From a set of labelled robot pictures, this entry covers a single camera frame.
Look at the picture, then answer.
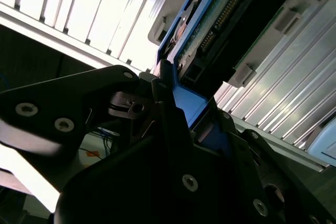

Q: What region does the hard disk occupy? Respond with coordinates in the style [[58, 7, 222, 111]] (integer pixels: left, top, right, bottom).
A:
[[154, 0, 299, 154]]

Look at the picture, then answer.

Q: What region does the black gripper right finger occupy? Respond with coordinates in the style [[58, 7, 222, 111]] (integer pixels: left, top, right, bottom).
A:
[[213, 97, 336, 224]]

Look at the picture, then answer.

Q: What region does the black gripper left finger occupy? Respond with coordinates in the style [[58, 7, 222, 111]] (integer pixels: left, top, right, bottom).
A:
[[0, 59, 208, 216]]

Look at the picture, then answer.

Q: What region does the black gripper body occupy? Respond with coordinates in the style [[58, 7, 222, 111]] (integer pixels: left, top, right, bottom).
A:
[[54, 129, 254, 224]]

